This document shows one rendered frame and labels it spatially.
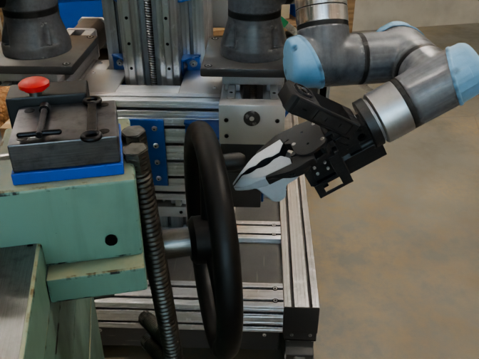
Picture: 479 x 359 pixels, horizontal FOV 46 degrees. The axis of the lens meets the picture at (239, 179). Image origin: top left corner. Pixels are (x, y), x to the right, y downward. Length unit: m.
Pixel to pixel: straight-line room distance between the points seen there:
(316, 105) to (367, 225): 1.46
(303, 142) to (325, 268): 1.19
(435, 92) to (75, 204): 0.47
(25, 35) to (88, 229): 0.82
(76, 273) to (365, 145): 0.43
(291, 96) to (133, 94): 0.68
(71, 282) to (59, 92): 0.19
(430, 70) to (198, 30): 0.77
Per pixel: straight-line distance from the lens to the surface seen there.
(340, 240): 2.06
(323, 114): 0.73
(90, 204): 0.55
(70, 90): 0.61
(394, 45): 0.85
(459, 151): 2.79
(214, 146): 0.60
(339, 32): 0.82
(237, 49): 1.24
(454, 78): 0.78
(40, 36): 1.33
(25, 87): 0.60
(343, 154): 0.80
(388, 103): 0.77
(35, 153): 0.54
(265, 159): 0.79
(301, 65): 0.80
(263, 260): 1.62
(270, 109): 1.15
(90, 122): 0.55
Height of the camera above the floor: 1.23
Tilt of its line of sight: 31 degrees down
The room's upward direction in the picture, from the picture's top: straight up
